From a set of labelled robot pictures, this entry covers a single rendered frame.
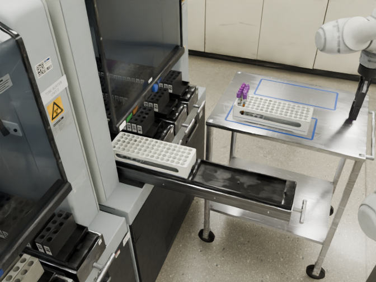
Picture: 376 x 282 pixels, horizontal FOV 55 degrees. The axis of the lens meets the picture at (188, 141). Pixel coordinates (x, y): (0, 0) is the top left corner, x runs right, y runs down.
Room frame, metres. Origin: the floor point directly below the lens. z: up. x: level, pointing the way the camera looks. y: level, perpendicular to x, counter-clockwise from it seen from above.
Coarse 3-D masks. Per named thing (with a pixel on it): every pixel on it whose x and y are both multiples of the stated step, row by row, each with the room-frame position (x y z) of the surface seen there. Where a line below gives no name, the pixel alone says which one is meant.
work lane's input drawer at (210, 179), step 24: (120, 168) 0.93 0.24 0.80; (144, 168) 0.91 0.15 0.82; (192, 168) 0.90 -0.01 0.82; (216, 168) 0.92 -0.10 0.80; (240, 168) 0.90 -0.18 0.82; (192, 192) 0.83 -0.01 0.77; (216, 192) 0.80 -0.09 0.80; (240, 192) 0.79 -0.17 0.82; (264, 192) 0.80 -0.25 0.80; (288, 192) 0.79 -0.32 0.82; (288, 216) 0.72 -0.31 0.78
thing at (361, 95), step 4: (360, 88) 1.12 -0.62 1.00; (368, 88) 1.11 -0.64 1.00; (360, 92) 1.12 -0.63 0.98; (360, 96) 1.12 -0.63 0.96; (364, 96) 1.11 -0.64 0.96; (356, 100) 1.12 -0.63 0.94; (360, 100) 1.12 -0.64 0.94; (356, 104) 1.12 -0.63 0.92; (360, 104) 1.12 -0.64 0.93; (360, 108) 1.12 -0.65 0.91
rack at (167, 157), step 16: (112, 144) 0.98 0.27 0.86; (128, 144) 0.98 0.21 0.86; (144, 144) 0.98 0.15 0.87; (160, 144) 0.99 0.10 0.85; (176, 144) 0.98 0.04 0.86; (128, 160) 0.94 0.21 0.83; (144, 160) 0.96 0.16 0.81; (160, 160) 0.90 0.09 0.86; (176, 160) 0.90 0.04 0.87; (192, 160) 0.91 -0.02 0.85
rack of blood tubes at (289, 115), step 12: (252, 96) 1.25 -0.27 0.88; (240, 108) 1.18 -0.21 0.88; (252, 108) 1.18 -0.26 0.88; (264, 108) 1.17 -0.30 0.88; (276, 108) 1.18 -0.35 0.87; (288, 108) 1.18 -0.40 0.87; (300, 108) 1.16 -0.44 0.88; (312, 108) 1.16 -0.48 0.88; (252, 120) 1.15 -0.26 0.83; (264, 120) 1.14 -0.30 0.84; (276, 120) 1.16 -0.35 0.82; (288, 120) 1.16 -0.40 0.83; (300, 120) 1.09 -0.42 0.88; (300, 132) 1.08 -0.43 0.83
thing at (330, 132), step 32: (224, 96) 1.35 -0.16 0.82; (288, 96) 1.34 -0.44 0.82; (320, 96) 1.34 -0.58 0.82; (352, 96) 1.33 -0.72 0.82; (224, 128) 1.14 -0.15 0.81; (256, 128) 1.12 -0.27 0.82; (320, 128) 1.11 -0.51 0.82; (352, 128) 1.11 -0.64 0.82; (320, 192) 1.26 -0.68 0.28; (256, 224) 1.08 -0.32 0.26; (320, 224) 1.06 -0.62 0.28; (320, 256) 0.95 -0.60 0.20
